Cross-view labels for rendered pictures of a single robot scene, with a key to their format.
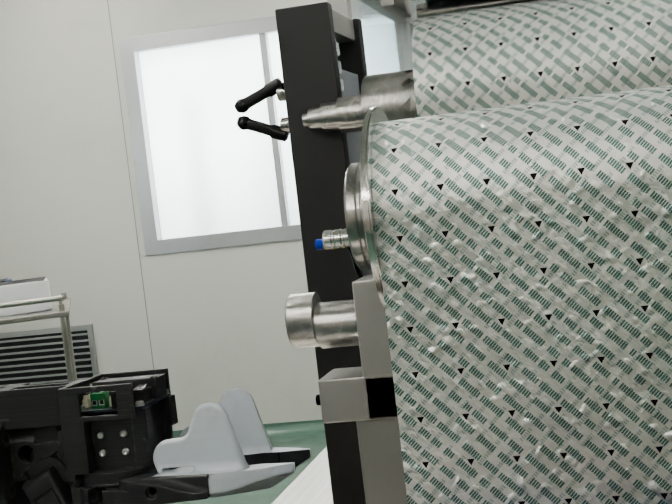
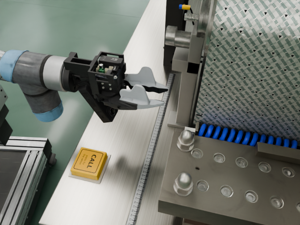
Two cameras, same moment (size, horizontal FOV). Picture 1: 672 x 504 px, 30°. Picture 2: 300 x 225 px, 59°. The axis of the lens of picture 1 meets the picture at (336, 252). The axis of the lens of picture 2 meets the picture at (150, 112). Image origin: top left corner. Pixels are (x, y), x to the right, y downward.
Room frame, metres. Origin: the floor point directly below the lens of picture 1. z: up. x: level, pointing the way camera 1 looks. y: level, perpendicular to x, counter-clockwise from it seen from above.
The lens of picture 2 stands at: (0.43, 0.07, 1.49)
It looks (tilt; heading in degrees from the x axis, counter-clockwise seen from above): 49 degrees down; 1
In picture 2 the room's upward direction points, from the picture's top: straight up
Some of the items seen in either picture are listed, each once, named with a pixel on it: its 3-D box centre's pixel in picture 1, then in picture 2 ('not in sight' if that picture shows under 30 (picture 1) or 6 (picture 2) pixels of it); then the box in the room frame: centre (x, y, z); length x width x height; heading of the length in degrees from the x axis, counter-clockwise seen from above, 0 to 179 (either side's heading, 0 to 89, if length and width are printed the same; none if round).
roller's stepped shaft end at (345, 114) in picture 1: (335, 116); not in sight; (1.13, -0.01, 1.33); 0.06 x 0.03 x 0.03; 77
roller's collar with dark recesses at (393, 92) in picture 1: (401, 107); not in sight; (1.11, -0.07, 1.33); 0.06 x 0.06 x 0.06; 77
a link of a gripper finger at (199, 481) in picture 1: (155, 484); (119, 98); (0.81, 0.14, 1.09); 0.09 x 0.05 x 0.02; 68
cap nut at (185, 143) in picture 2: not in sight; (186, 138); (0.74, 0.00, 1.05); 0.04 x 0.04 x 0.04
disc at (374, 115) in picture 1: (387, 213); (212, 17); (0.87, -0.04, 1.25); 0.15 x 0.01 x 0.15; 167
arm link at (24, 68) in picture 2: not in sight; (30, 69); (0.89, 0.34, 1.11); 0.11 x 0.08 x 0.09; 77
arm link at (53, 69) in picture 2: not in sight; (63, 73); (0.87, 0.26, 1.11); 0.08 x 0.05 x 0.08; 167
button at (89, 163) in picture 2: not in sight; (89, 163); (0.76, 0.22, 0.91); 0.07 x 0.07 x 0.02; 77
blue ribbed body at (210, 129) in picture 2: not in sight; (247, 139); (0.76, -0.14, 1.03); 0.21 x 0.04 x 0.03; 77
